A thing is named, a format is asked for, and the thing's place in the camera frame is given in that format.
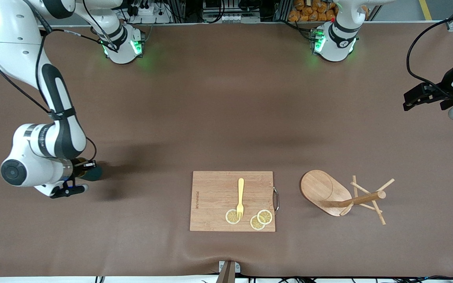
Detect wooden mug rack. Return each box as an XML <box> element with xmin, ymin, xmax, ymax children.
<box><xmin>300</xmin><ymin>169</ymin><xmax>396</xmax><ymax>226</ymax></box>

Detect yellow plastic fork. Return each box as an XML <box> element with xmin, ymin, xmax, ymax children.
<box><xmin>236</xmin><ymin>178</ymin><xmax>245</xmax><ymax>220</ymax></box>

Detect dark teal mug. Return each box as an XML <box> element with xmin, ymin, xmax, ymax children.
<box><xmin>73</xmin><ymin>158</ymin><xmax>103</xmax><ymax>182</ymax></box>

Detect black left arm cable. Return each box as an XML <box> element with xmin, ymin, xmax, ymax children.
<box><xmin>406</xmin><ymin>11</ymin><xmax>453</xmax><ymax>99</ymax></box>

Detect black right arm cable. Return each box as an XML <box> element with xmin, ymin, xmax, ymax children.
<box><xmin>0</xmin><ymin>0</ymin><xmax>119</xmax><ymax>162</ymax></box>

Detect white power strip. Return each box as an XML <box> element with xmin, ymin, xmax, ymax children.
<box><xmin>131</xmin><ymin>3</ymin><xmax>172</xmax><ymax>24</ymax></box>

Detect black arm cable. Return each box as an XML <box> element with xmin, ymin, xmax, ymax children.
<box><xmin>0</xmin><ymin>0</ymin><xmax>119</xmax><ymax>162</ymax></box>
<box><xmin>406</xmin><ymin>11</ymin><xmax>453</xmax><ymax>99</ymax></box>

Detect orange snack bags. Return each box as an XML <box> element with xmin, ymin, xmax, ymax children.
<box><xmin>288</xmin><ymin>0</ymin><xmax>338</xmax><ymax>22</ymax></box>

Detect wooden cutting board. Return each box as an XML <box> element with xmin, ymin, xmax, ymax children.
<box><xmin>190</xmin><ymin>171</ymin><xmax>280</xmax><ymax>232</ymax></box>

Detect grey electronics box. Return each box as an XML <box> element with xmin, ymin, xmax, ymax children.
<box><xmin>202</xmin><ymin>0</ymin><xmax>262</xmax><ymax>23</ymax></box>

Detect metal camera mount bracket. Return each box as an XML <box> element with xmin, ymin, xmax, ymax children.
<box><xmin>215</xmin><ymin>260</ymin><xmax>241</xmax><ymax>283</ymax></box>

